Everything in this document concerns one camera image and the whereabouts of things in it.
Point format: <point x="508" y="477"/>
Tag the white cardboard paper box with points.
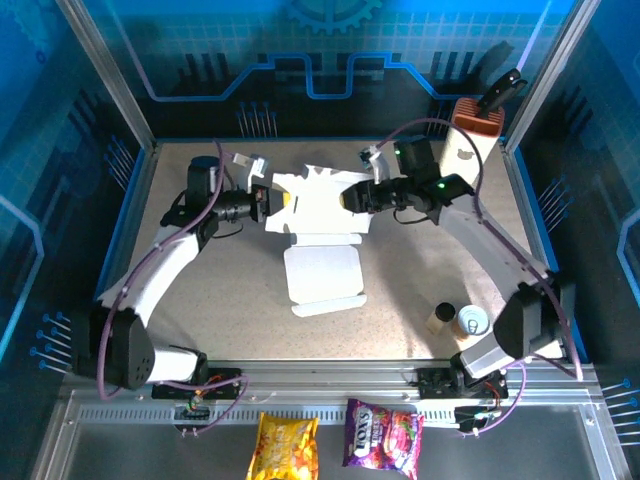
<point x="320" y="270"/>

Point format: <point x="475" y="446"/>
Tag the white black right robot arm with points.
<point x="480" y="240"/>

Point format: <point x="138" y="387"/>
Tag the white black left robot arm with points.
<point x="165" y="270"/>

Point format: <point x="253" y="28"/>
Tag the cream knife block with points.
<point x="462" y="142"/>

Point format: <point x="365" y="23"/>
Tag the silver topped drink can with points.
<point x="472" y="320"/>

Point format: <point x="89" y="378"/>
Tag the purple candy bag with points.
<point x="382" y="435"/>

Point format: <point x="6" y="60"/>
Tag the yellow snack bag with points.
<point x="285" y="445"/>

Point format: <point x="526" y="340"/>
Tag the grey metal shelf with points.
<point x="125" y="450"/>

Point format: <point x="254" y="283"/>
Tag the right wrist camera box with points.
<point x="377" y="162"/>

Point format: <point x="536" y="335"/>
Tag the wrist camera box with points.
<point x="257" y="165"/>
<point x="377" y="162"/>

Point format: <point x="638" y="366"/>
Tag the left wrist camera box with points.
<point x="257" y="165"/>

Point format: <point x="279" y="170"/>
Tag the aluminium side rail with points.
<point x="515" y="170"/>
<point x="147" y="170"/>

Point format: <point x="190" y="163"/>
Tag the aluminium mounting rail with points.
<point x="325" y="372"/>

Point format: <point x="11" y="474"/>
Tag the aluminium frame post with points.
<point x="114" y="80"/>
<point x="547" y="75"/>

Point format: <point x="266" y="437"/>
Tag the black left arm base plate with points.
<point x="225" y="382"/>

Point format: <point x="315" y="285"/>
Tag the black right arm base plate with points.
<point x="435" y="382"/>

